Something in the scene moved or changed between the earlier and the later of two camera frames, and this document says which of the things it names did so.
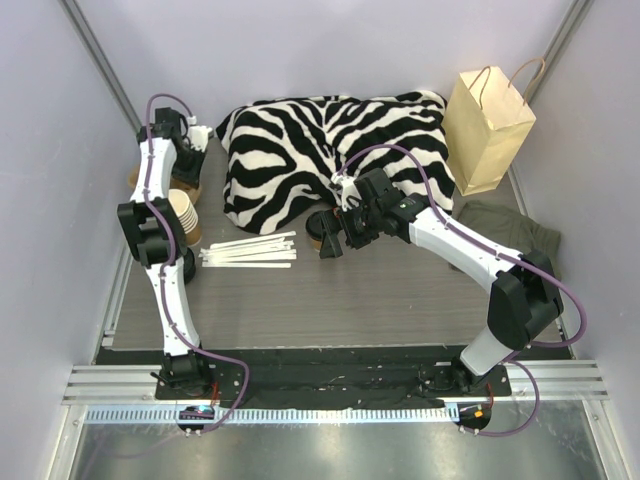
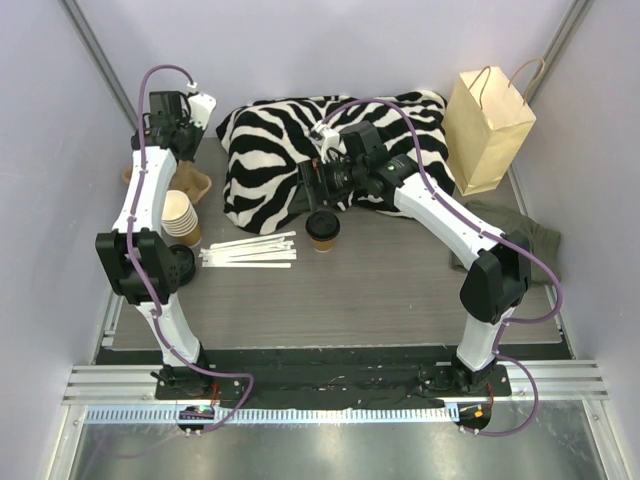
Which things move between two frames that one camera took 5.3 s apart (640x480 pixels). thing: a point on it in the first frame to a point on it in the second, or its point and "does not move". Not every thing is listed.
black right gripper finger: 330,245 to 306,194
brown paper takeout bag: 486,122 does not move
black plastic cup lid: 314,226 does not move
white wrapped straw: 245,256 does not move
